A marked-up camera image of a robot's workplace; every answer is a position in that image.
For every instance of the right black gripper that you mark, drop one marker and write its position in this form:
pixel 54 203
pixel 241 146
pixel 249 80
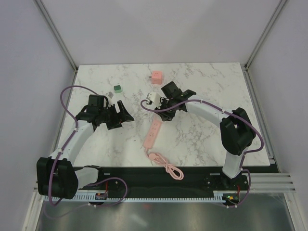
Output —
pixel 165 116

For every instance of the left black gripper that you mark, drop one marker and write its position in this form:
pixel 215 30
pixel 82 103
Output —
pixel 121 117

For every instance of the pink power strip with cord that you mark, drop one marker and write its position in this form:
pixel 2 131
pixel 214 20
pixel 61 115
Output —
pixel 157 158

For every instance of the green cube plug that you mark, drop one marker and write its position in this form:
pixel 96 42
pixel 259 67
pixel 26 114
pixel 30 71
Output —
pixel 118 89

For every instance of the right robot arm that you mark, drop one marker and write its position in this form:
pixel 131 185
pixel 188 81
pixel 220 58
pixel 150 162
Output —
pixel 235 131

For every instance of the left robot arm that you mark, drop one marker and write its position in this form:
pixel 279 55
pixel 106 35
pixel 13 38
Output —
pixel 56 175

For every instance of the pink cube socket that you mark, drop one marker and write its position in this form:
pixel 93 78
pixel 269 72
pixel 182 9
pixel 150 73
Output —
pixel 156 77

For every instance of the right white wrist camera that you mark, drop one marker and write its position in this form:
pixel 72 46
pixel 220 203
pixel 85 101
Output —
pixel 153 98

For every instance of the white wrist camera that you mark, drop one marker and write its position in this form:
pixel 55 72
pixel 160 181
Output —
pixel 153 98
pixel 109 97

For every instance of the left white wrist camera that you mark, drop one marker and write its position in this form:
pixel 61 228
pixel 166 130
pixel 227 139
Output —
pixel 109 97

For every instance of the white slotted cable duct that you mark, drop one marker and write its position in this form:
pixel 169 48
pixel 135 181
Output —
pixel 101 196

